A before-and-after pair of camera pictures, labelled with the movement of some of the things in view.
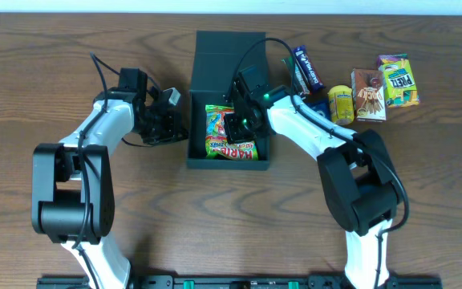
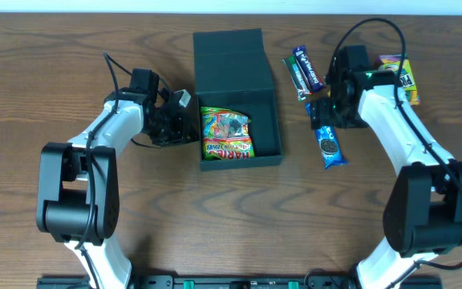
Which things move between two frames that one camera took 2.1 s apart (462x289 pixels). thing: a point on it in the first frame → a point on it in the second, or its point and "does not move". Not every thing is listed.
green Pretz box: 399,82 does not move
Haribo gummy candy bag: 217,145 does not move
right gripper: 233,128 → 321,113
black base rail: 235,282 does not move
